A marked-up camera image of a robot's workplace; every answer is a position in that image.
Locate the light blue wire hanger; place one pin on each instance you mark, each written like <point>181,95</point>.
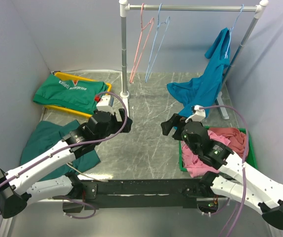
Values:
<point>161,29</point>

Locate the silver clothes rack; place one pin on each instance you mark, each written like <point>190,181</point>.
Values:
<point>125,7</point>

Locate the green printed t shirt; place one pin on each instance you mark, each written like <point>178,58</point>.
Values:
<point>67,93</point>

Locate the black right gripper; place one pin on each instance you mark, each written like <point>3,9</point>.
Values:
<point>167,126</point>

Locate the blue t shirt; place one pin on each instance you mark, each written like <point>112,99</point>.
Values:
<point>204,90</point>

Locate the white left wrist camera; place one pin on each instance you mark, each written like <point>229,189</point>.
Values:
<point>104,104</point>

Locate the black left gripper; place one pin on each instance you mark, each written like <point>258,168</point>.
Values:
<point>118,124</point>

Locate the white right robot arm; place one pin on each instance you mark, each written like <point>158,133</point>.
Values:
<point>248,185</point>

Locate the green plastic tray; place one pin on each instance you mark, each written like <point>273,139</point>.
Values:
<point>250,158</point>

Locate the dusty red t shirt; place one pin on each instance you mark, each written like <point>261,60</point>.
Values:
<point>238,140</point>

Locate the pink t shirt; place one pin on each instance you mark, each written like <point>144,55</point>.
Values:
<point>194,166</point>

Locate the yellow plastic tray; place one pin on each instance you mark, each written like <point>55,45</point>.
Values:
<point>65,109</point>

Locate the dark green shorts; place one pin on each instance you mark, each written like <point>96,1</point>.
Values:
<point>44,137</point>

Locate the blue hanger with shirt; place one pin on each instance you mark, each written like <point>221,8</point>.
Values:
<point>226,55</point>

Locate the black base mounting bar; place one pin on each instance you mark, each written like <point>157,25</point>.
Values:
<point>143,193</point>

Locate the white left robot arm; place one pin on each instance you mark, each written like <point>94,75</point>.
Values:
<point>23,185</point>

